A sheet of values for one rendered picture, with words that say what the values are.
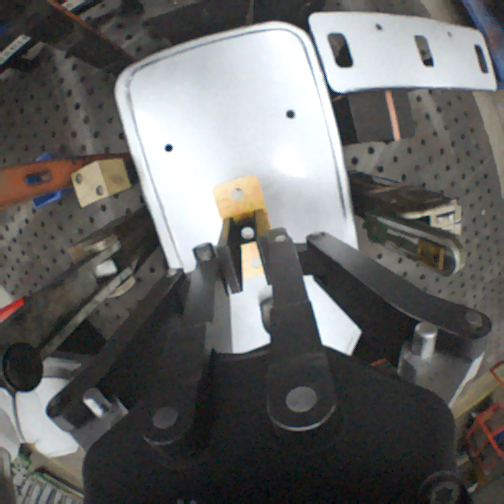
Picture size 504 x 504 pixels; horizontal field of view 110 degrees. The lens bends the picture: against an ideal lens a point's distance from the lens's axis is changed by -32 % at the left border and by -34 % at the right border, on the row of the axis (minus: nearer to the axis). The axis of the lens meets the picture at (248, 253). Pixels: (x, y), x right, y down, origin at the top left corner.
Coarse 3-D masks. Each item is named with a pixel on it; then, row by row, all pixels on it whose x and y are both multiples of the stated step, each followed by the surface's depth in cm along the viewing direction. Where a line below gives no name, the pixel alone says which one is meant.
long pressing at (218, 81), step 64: (192, 64) 22; (256, 64) 22; (320, 64) 22; (128, 128) 24; (192, 128) 24; (256, 128) 25; (320, 128) 24; (192, 192) 27; (320, 192) 27; (192, 256) 30; (256, 320) 33; (320, 320) 33
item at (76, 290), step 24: (96, 264) 20; (48, 288) 15; (72, 288) 18; (96, 288) 21; (24, 312) 12; (48, 312) 15; (72, 312) 17; (0, 336) 10; (24, 336) 13; (48, 336) 15; (0, 360) 8; (24, 360) 10; (0, 384) 10; (24, 384) 9
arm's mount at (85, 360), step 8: (80, 328) 65; (88, 328) 68; (72, 336) 60; (80, 336) 63; (88, 336) 66; (96, 336) 69; (64, 344) 56; (72, 344) 59; (80, 344) 62; (88, 344) 64; (96, 344) 67; (104, 344) 70; (56, 352) 53; (64, 352) 55; (72, 352) 57; (80, 352) 60; (88, 352) 63; (96, 352) 65; (80, 360) 63; (88, 360) 65; (80, 368) 69
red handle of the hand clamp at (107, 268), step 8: (104, 264) 22; (112, 264) 23; (96, 272) 22; (104, 272) 22; (112, 272) 23; (96, 280) 22; (24, 296) 19; (32, 296) 19; (8, 304) 18; (16, 304) 18; (0, 312) 17; (8, 312) 17; (0, 320) 16
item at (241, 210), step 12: (240, 180) 20; (252, 180) 20; (216, 192) 20; (228, 192) 20; (252, 192) 20; (216, 204) 20; (228, 204) 20; (240, 204) 20; (252, 204) 20; (264, 204) 20; (228, 216) 21; (240, 216) 21; (252, 216) 21; (240, 228) 20; (252, 228) 20; (240, 240) 21; (252, 240) 21; (252, 252) 22; (252, 276) 23
